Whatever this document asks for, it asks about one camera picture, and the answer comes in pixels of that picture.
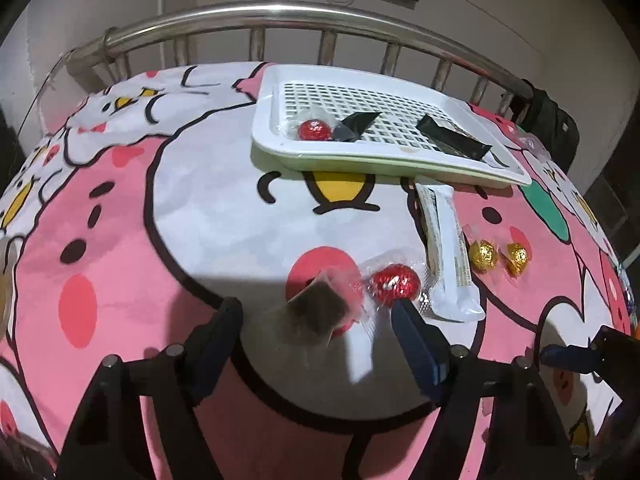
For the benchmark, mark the white perforated plastic tray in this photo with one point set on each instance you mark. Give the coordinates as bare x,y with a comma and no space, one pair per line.
395,90

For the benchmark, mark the small black snack packet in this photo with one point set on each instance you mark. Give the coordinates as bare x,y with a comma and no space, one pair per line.
356,125

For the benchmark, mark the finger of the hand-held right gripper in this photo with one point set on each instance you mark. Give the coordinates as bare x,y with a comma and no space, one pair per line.
567,357

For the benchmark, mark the black bag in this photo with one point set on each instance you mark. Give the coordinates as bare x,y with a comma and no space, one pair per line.
550,120

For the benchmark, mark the red foil candy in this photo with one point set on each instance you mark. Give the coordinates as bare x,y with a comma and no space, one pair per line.
313,130
395,282

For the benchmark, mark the clear plastic wrapper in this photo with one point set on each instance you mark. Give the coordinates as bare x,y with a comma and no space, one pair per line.
530,141

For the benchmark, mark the long white snack packet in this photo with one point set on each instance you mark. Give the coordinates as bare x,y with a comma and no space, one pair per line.
450,260

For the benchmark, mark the gold foil candy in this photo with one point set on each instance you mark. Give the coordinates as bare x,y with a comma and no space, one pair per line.
482,256
517,259

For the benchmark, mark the white wall pipe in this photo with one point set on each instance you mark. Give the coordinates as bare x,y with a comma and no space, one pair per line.
162,10

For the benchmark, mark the amber plastic container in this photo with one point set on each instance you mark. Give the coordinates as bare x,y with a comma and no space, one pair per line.
5,280

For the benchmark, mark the metal bed rail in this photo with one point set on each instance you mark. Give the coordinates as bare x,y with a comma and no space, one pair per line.
280,12

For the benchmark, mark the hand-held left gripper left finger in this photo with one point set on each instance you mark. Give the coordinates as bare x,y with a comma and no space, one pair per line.
215,352

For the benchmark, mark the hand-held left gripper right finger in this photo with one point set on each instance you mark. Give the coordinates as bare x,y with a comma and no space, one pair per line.
417,350

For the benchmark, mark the clear packet with dark filling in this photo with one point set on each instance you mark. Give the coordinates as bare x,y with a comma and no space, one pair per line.
320,307

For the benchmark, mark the long black snack packet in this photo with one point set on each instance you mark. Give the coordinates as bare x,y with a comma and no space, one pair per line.
452,137

